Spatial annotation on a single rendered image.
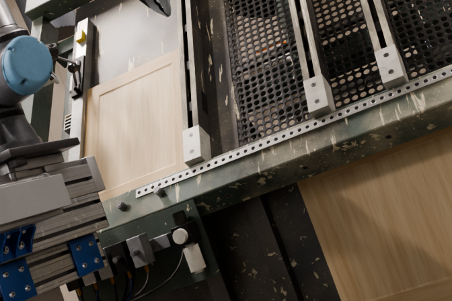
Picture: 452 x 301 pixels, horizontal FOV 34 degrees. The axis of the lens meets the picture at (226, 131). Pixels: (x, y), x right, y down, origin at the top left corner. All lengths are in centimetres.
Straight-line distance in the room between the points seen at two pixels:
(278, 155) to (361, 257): 45
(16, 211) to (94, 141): 123
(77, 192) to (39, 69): 32
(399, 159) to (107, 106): 108
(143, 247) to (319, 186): 59
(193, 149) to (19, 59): 83
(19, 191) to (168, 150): 102
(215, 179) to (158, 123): 41
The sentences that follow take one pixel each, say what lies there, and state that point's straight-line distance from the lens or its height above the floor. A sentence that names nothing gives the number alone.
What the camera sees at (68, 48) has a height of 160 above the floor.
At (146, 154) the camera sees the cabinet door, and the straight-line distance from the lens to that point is 250.
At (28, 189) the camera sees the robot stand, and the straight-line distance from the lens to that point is 153.
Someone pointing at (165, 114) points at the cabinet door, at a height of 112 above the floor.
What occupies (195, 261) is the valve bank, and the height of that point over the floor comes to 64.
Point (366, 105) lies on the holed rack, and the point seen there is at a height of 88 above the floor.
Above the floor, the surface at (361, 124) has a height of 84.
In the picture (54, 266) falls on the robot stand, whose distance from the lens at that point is 175.
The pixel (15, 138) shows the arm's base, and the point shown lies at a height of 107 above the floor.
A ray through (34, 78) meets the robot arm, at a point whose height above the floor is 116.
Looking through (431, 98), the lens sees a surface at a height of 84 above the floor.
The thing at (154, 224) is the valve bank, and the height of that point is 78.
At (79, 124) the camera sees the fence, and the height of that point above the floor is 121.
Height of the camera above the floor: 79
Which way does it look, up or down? 5 degrees up
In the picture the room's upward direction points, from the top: 20 degrees counter-clockwise
